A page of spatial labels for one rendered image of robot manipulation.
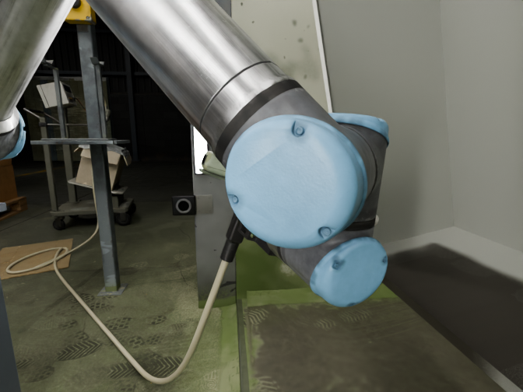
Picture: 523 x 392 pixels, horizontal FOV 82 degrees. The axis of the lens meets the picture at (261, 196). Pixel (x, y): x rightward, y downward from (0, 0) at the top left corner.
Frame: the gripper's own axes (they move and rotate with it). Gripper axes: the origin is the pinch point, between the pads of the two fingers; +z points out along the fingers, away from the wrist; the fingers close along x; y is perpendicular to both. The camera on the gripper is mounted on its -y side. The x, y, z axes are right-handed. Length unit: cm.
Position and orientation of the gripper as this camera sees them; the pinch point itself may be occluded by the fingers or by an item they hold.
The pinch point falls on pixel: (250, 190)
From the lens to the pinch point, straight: 66.5
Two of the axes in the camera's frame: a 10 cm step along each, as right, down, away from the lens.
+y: -3.5, 9.3, 0.9
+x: 8.5, 2.8, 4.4
